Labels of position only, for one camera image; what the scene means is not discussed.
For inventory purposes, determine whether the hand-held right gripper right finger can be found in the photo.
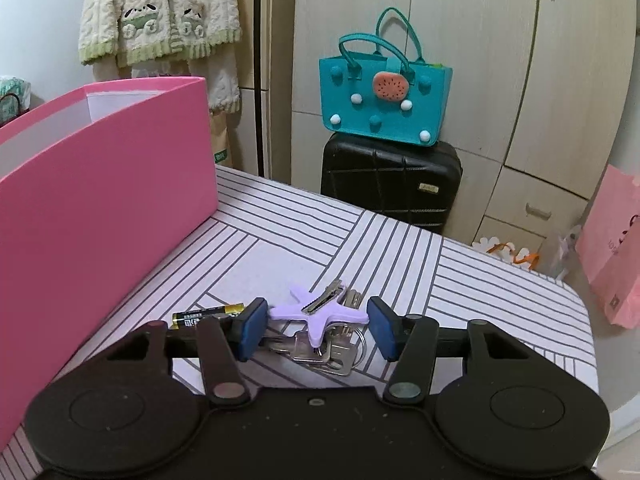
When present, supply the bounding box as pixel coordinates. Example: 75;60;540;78
366;296;531;407

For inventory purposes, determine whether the bunch of keys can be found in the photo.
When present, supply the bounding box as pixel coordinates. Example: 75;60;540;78
257;287;368;377

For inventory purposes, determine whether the pink cardboard box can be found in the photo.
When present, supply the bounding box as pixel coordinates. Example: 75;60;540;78
0;76;218;426

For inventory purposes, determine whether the clear plastic bag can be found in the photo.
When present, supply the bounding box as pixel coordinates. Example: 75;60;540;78
550;224;583;281

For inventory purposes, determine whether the beige wardrobe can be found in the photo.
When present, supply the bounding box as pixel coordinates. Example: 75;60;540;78
292;0;640;271

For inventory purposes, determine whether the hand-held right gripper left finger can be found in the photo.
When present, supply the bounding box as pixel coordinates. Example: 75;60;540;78
102;297;268;408

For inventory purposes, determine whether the large brown paper bag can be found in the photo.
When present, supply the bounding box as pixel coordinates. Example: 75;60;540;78
209;110;236;168

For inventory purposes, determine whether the green patterned pack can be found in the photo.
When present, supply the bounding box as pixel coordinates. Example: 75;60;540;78
0;76;33;126

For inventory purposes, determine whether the black clothes rack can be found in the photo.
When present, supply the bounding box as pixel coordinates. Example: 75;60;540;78
252;0;273;178

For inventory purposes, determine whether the pink shopping bag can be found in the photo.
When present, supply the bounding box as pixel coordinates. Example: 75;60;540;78
575;164;640;330

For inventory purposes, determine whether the beige cabinet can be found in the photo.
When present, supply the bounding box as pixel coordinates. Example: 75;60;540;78
235;0;296;186

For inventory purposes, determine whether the black suitcase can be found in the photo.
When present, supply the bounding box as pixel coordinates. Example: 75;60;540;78
321;132;462;235

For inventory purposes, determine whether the striped tablecloth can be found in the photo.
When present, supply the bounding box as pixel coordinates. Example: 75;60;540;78
0;165;596;466

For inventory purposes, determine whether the black and gold battery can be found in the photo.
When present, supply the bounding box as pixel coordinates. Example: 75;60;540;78
172;302;246;330

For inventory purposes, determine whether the teal felt handbag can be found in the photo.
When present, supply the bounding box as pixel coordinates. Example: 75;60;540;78
319;7;453;148

